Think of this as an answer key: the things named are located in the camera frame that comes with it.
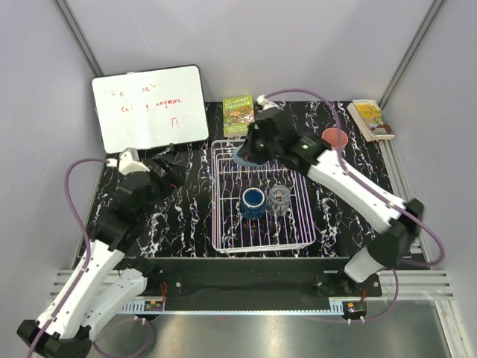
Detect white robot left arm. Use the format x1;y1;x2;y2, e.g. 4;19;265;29
17;148;186;357

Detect purple floor cable left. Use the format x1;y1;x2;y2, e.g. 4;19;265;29
91;316;157;354

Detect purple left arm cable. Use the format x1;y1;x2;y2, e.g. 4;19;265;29
25;157;113;358

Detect green treehouse book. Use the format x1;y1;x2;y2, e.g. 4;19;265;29
222;95;254;138

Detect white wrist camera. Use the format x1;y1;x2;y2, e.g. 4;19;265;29
256;95;280;112
106;148;150;175

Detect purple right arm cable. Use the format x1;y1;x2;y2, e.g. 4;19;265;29
265;88;446;266

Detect yellow paperback book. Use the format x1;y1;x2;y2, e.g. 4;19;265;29
347;99;395;142

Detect white wire dish rack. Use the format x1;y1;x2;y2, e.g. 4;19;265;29
210;138;317;254

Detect lavender plastic cup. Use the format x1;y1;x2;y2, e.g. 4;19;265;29
332;146;345;154

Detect clear glass cup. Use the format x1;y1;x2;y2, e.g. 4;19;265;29
266;184;291;216

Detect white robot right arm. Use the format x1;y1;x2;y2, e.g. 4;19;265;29
237;107;423;296

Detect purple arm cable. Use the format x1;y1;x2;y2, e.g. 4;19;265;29
25;157;113;358
265;88;446;266

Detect pink plastic cup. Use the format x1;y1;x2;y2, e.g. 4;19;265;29
321;128;348;150

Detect dark blue ceramic mug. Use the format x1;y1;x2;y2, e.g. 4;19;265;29
239;187;266;220

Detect white whiteboard with black frame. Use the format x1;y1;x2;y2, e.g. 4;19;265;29
91;65;209;154

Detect black marble pattern mat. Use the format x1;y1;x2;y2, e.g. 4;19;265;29
69;101;393;258

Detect light blue plastic cup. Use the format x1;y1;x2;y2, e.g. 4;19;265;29
233;145;265;168

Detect white slotted cable duct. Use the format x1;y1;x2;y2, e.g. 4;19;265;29
119;300;164;315

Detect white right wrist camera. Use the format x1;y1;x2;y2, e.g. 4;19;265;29
256;95;280;112

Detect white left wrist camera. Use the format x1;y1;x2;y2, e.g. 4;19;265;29
106;148;150;175

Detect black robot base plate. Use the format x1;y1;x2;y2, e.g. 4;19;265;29
146;258;382;313

